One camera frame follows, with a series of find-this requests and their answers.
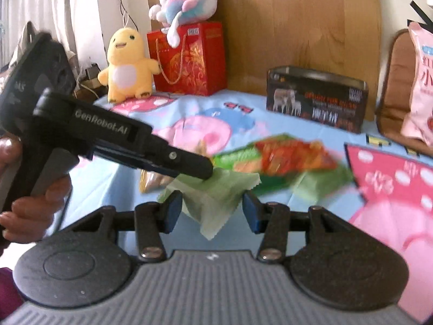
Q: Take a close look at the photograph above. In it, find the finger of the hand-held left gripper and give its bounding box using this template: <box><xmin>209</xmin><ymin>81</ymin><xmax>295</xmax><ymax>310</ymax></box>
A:
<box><xmin>88</xmin><ymin>135</ymin><xmax>214</xmax><ymax>181</ymax></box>

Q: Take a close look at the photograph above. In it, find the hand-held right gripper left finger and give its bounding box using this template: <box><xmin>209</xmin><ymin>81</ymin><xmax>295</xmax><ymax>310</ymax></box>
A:
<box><xmin>73</xmin><ymin>190</ymin><xmax>184</xmax><ymax>265</ymax></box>

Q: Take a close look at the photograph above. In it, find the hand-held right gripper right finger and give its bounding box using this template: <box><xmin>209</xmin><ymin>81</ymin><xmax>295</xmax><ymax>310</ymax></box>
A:
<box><xmin>242</xmin><ymin>191</ymin><xmax>352</xmax><ymax>263</ymax></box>

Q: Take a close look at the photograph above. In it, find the pale green snack packet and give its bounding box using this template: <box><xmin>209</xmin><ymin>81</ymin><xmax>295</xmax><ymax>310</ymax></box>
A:
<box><xmin>158</xmin><ymin>169</ymin><xmax>263</xmax><ymax>241</ymax></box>

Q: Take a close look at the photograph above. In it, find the red and green snack packet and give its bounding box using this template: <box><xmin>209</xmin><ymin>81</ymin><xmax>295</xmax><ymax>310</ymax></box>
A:
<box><xmin>212</xmin><ymin>134</ymin><xmax>354</xmax><ymax>204</ymax></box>

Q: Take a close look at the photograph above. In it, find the black printed box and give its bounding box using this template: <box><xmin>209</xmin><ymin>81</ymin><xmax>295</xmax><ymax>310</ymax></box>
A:
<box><xmin>266</xmin><ymin>66</ymin><xmax>369</xmax><ymax>134</ymax></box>

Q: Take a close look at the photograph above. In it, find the person's left hand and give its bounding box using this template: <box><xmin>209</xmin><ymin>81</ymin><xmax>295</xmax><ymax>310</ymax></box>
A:
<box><xmin>0</xmin><ymin>135</ymin><xmax>73</xmax><ymax>245</ymax></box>

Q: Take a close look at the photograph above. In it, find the small brown snack packet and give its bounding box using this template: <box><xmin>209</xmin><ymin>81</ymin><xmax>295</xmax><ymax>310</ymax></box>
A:
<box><xmin>139</xmin><ymin>169</ymin><xmax>174</xmax><ymax>195</ymax></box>

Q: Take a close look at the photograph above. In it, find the yellow plush toy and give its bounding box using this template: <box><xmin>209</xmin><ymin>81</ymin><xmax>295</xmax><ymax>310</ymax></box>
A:
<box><xmin>98</xmin><ymin>27</ymin><xmax>162</xmax><ymax>104</ymax></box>

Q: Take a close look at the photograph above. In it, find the red gift bag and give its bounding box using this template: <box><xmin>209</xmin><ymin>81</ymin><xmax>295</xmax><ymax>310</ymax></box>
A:
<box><xmin>146</xmin><ymin>21</ymin><xmax>227</xmax><ymax>97</ymax></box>

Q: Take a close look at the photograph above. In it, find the white curtain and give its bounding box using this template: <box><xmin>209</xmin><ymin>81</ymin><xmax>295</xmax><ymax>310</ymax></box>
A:
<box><xmin>0</xmin><ymin>0</ymin><xmax>99</xmax><ymax>70</ymax></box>

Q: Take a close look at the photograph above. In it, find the pink and blue plush toy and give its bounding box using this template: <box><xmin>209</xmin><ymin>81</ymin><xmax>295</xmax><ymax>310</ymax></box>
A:
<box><xmin>148</xmin><ymin>0</ymin><xmax>223</xmax><ymax>49</ymax></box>

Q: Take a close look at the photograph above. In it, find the wooden board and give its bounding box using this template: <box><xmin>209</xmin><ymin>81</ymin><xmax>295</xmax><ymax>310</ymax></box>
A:
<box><xmin>145</xmin><ymin>0</ymin><xmax>383</xmax><ymax>122</ymax></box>

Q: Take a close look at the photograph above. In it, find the brown seat cushion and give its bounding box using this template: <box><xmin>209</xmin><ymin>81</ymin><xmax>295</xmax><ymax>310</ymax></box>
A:
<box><xmin>375</xmin><ymin>28</ymin><xmax>433</xmax><ymax>150</ymax></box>

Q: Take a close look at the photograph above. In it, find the purple clothing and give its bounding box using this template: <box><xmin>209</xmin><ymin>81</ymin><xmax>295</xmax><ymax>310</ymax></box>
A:
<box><xmin>0</xmin><ymin>267</ymin><xmax>25</xmax><ymax>320</ymax></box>

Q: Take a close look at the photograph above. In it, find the large pink snack bag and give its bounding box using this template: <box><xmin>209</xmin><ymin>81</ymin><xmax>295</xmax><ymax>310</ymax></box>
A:
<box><xmin>401</xmin><ymin>21</ymin><xmax>433</xmax><ymax>143</ymax></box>

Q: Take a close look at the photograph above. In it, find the black tape strip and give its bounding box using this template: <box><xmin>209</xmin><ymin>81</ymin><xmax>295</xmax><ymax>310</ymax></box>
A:
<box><xmin>409</xmin><ymin>1</ymin><xmax>433</xmax><ymax>25</ymax></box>

